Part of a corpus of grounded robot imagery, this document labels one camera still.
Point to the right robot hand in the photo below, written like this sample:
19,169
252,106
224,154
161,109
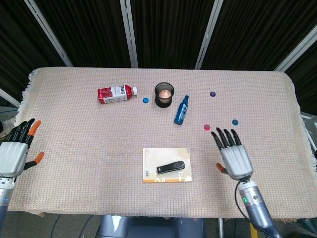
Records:
236,161

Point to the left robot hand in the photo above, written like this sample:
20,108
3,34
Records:
12,158

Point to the black stapler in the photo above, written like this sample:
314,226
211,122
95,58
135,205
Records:
171,167

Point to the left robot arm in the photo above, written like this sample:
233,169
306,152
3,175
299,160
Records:
5,203

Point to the yellow white booklet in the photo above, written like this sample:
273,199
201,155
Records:
168,155

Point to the blue magnet with dark centre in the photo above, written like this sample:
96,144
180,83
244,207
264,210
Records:
235,122

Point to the pink round magnet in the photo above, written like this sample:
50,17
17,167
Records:
207,127

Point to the purple round magnet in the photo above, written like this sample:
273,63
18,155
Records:
212,94

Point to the blue spray bottle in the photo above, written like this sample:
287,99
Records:
182,111

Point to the pink woven tablecloth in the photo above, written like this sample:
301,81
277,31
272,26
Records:
86,161

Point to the black mesh pen holder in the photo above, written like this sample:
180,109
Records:
164,104

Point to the dark ribbed partition panel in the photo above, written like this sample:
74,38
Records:
260,29
15,49
171,32
91,32

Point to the plain blue round magnet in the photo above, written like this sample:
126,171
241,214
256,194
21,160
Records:
145,100

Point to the blue-grey robot torso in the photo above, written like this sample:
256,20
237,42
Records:
148,228

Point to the red juice bottle white cap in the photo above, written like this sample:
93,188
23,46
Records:
114,94

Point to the grey partition frame post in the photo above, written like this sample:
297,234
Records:
294,49
130,34
208,37
49,32
8,97

